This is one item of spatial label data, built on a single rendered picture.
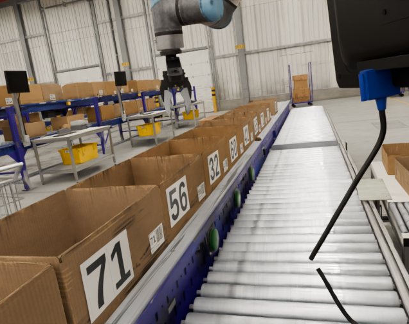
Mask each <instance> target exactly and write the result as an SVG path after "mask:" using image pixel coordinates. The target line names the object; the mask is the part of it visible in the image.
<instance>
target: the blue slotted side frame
mask: <svg viewBox="0 0 409 324"><path fill-rule="evenodd" d="M290 103H291V101H290V102H289V103H288V105H287V107H286V108H285V109H284V111H283V112H282V114H281V115H280V116H279V118H278V120H277V121H276V122H275V124H274V125H273V126H272V128H271V129H270V131H269V132H268V133H267V135H266V137H265V138H264V139H263V141H262V142H261V144H260V145H259V147H258V148H257V149H256V151H255V152H254V154H253V155H252V157H251V158H250V160H249V161H248V162H247V163H246V165H245V167H244V168H243V169H242V171H241V172H240V174H239V175H238V176H237V178H236V180H235V181H234V182H233V184H232V185H231V186H230V188H229V189H228V191H227V192H226V194H225V195H224V197H223V198H222V199H221V201H220V203H219V204H218V205H217V207H216V208H215V210H214V211H213V212H212V214H211V216H209V218H208V220H207V221H206V222H205V224H204V225H203V227H202V228H201V229H200V231H199V233H198V234H197V235H196V237H195V238H194V240H193V241H192V243H191V244H190V245H189V247H188V248H187V250H186V251H185V252H184V254H183V256H182V257H181V258H180V259H179V261H178V263H177V264H176V265H175V267H174V268H173V270H172V271H171V272H170V274H169V275H168V277H167V278H166V280H165V281H164V282H163V284H162V285H161V287H160V288H159V290H158V291H157V293H156V294H155V295H154V297H153V299H151V301H150V303H149V304H148V305H147V307H146V308H145V310H144V311H143V312H142V314H141V316H140V317H139V318H138V320H137V321H136V323H135V324H181V320H185V319H186V315H187V314H188V313H189V312H193V309H189V305H190V304H194V300H195V298H196V297H201V295H197V290H201V286H202V285H203V284H207V282H203V278H207V275H208V272H209V267H213V263H214V261H215V260H214V257H218V253H219V248H222V247H223V239H226V238H227V232H230V230H231V228H230V226H231V225H233V224H234V221H233V220H234V219H237V213H240V210H239V208H242V203H245V201H244V199H247V194H250V193H249V190H251V186H253V183H255V182H254V180H256V177H257V176H258V175H257V174H259V171H260V169H261V168H262V166H263V163H264V161H265V159H266V157H267V155H268V154H269V149H271V146H272V144H274V143H273V129H274V128H275V130H276V138H277V135H278V133H279V132H280V130H281V128H282V126H283V124H284V122H285V120H286V118H287V116H288V114H289V104H290ZM267 139H268V140H267ZM263 147H264V149H266V155H265V157H263V152H262V148H263ZM250 165H251V167H253V169H254V173H255V177H254V180H253V181H252V182H251V184H250V180H249V173H248V168H249V166H250ZM236 187H237V190H238V191H240V193H241V205H240V207H238V208H237V210H236V211H235V210H234V205H233V191H234V189H235V188H236ZM212 223H215V224H214V228H215V229H216V230H217V231H218V232H219V247H218V249H217V251H214V253H213V255H212V256H211V258H210V257H209V253H208V244H207V239H206V232H207V231H208V229H209V228H210V226H211V225H212ZM199 246H200V250H197V248H198V247H199ZM203 257H204V258H203ZM192 260H193V262H192ZM197 268H198V270H197ZM198 272H199V274H198ZM190 279H191V280H190ZM176 281H177V287H176ZM191 281H192V285H191ZM183 293H184V297H185V300H184V297H183ZM166 297H167V298H168V303H167V298H166ZM174 306H175V309H176V315H175V310H174ZM155 313H156V315H157V321H156V316H155Z"/></svg>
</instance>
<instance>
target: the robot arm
mask: <svg viewBox="0 0 409 324"><path fill-rule="evenodd" d="M240 1H241V0H150V6H151V8H150V10H151V12H152V21H153V26H154V35H155V39H156V40H153V41H154V43H157V44H156V49H157V51H160V56H165V57H166V59H165V60H166V66H167V70H166V71H162V72H163V75H162V77H163V80H161V85H160V93H161V97H162V100H163V103H164V106H165V110H166V112H167V114H168V115H169V117H171V113H172V111H171V109H170V108H171V102H170V100H171V98H172V93H171V92H170V91H169V90H168V87H169V88H170V89H172V88H173V87H179V88H181V86H183V89H182V90H181V92H180V93H181V96H182V97H183V99H184V104H185V110H186V114H187V115H189V112H190V107H191V98H192V86H191V84H190V82H189V80H188V77H185V74H186V73H185V72H184V69H182V66H181V61H180V58H179V57H177V56H176V55H177V54H182V51H181V48H184V47H185V46H184V40H183V30H182V26H188V25H193V24H203V25H205V26H209V27H210V28H212V29H215V30H220V29H223V28H225V27H227V26H228V25H229V24H230V22H231V21H232V17H233V12H234V11H235V10H236V8H237V7H238V5H239V3H240Z"/></svg>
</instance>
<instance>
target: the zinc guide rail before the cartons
mask: <svg viewBox="0 0 409 324"><path fill-rule="evenodd" d="M289 102H290V100H288V101H287V102H286V103H285V104H284V105H283V106H282V108H281V109H280V110H279V112H277V113H276V115H275V116H274V117H273V119H272V120H271V121H270V122H269V123H268V125H267V126H266V127H265V128H264V130H263V131H262V132H261V133H260V134H259V136H258V137H260V138H261V139H262V140H261V141H254V142H253V143H252V144H251V145H250V147H249V148H248V149H247V151H245V153H244V154H243V155H242V156H241V158H240V159H239V160H238V162H236V164H235V165H234V166H233V168H232V169H231V170H230V171H229V172H228V173H227V175H226V176H225V177H224V179H223V180H222V181H221V182H220V183H219V184H218V186H217V187H216V188H215V190H214V191H213V192H212V193H211V194H210V195H209V197H208V198H207V199H206V201H205V202H204V203H203V204H202V205H201V207H200V208H199V209H198V210H197V211H196V212H195V214H194V215H193V216H192V218H191V219H190V220H189V221H188V222H187V223H186V225H185V226H184V227H183V229H182V230H181V231H180V232H179V233H178V234H177V236H176V237H175V238H174V240H173V241H172V242H171V243H170V244H169V245H168V247H167V248H166V250H164V252H163V253H162V254H161V255H160V257H159V258H158V259H157V260H156V261H155V263H154V264H153V265H152V266H151V268H150V269H149V270H148V271H147V272H146V273H145V275H144V276H143V278H142V279H141V280H140V281H139V282H138V283H137V285H136V286H135V287H134V289H133V290H132V291H131V292H130V293H129V294H128V296H127V297H126V298H125V299H124V301H123V302H122V303H121V304H120V306H119V307H118V308H117V309H116V310H115V311H114V313H113V314H112V315H111V317H110V318H109V319H108V320H107V321H106V322H105V324H135V323H136V321H137V320H138V318H139V317H140V316H141V314H142V312H143V311H144V310H145V308H146V307H147V305H148V304H149V303H150V301H151V299H153V297H154V295H155V294H156V293H157V291H158V290H159V288H160V287H161V285H162V284H163V282H164V281H165V280H166V278H167V277H168V275H169V274H170V272H171V271H172V270H173V268H174V267H175V265H176V264H177V263H178V261H179V259H180V258H181V257H182V256H183V254H184V252H185V251H186V250H187V248H188V247H189V245H190V244H191V243H192V241H193V240H194V238H195V237H196V235H197V234H198V233H199V231H200V229H201V228H202V227H203V225H204V224H205V222H206V221H207V220H208V218H209V216H211V214H212V212H213V211H214V210H215V208H216V207H217V205H218V204H219V203H220V201H221V199H222V198H223V197H224V195H225V194H226V192H227V191H228V189H229V188H230V186H231V185H232V184H233V182H234V181H235V180H236V178H237V176H238V175H239V174H240V172H241V171H242V169H243V168H244V167H245V165H246V163H247V162H248V161H249V160H250V158H251V157H252V155H253V154H254V152H255V151H256V149H257V148H258V147H259V145H260V144H261V142H262V141H263V139H264V138H265V137H266V135H267V133H268V132H269V131H270V129H271V128H272V126H273V125H274V124H275V122H276V121H277V120H278V118H279V116H280V115H281V114H282V112H283V111H284V109H285V108H286V107H287V105H288V103H289Z"/></svg>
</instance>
